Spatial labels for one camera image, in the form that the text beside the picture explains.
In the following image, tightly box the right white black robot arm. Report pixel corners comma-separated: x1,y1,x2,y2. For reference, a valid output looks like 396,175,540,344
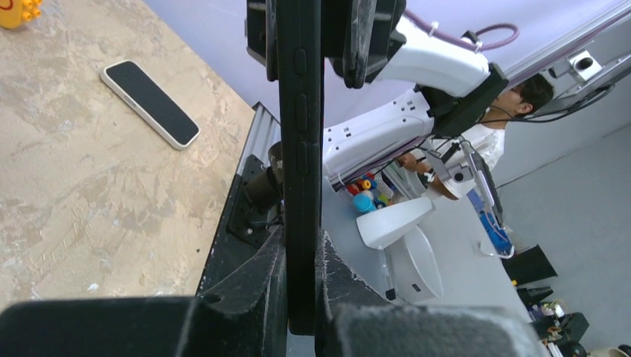
322,1,519,190

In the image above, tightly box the yellow toy block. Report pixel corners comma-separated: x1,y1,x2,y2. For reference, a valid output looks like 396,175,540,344
0,0,42,29

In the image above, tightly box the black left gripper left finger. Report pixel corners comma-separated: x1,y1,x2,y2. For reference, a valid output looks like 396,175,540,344
1,228,287,356

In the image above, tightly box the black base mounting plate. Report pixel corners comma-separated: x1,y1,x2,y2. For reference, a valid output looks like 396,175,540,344
196,155,281,295

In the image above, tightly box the phone in white case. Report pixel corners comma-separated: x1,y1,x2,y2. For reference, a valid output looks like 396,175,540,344
100,59,200,150

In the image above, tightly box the black phone case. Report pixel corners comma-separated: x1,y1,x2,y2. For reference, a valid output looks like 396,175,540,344
277,1,324,335

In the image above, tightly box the black smartphone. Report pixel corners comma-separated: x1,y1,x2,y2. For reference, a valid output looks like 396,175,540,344
246,0,278,82

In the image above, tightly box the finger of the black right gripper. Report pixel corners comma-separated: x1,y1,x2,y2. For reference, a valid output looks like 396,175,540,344
321,1,407,89

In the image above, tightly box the aluminium frame rail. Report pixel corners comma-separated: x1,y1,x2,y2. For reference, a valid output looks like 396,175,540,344
236,102,281,175

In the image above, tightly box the person in white shirt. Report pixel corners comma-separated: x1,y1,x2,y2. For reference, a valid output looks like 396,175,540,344
397,74,554,201

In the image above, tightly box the white desk lamp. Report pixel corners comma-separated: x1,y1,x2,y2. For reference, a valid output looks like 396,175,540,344
356,197,444,304

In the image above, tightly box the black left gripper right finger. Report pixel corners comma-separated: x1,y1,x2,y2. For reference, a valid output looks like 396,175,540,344
315,231,547,356

